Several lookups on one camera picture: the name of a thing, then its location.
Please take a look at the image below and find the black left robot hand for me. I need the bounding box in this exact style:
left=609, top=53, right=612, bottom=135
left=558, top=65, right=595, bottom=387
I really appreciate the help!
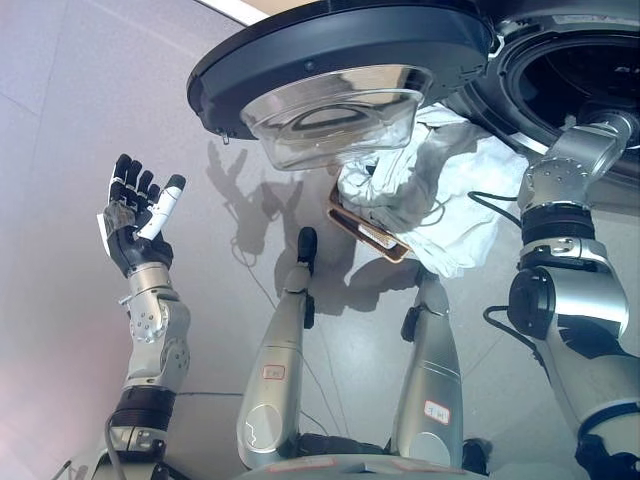
left=96, top=153, right=188, bottom=279

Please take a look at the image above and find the round washing machine door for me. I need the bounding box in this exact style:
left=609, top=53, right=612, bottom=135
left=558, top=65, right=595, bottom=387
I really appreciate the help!
left=185, top=0, right=495, bottom=174

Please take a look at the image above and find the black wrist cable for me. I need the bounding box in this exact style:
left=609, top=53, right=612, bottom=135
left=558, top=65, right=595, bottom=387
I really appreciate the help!
left=468, top=191, right=552, bottom=372

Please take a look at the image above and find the silver robot torso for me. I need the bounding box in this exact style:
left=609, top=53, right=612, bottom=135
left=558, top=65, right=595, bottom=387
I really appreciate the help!
left=89, top=433, right=494, bottom=480

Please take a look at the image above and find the silver right robot leg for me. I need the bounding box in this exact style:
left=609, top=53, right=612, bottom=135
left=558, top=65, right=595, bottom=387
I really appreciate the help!
left=388, top=268, right=467, bottom=472

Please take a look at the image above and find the silver robot leg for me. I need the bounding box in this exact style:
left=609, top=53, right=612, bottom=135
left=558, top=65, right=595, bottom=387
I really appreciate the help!
left=235, top=226, right=320, bottom=472
left=388, top=268, right=467, bottom=472

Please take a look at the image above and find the brown laundry basket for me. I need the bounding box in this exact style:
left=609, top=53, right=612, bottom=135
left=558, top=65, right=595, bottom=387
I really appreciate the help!
left=326, top=168, right=414, bottom=265

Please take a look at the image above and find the white counter cabinet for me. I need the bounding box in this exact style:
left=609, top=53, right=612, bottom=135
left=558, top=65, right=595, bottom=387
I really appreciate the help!
left=192, top=0, right=282, bottom=27

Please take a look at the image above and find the white clothes pile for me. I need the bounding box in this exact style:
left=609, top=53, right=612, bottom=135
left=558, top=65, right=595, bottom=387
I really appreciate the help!
left=334, top=103, right=532, bottom=280

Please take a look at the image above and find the washing machine drum opening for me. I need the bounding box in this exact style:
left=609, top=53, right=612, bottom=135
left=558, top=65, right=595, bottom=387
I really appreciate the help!
left=443, top=0, right=640, bottom=184

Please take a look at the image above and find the silver left robot leg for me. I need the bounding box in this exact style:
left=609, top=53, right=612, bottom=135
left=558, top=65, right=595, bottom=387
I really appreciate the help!
left=235, top=226, right=320, bottom=472

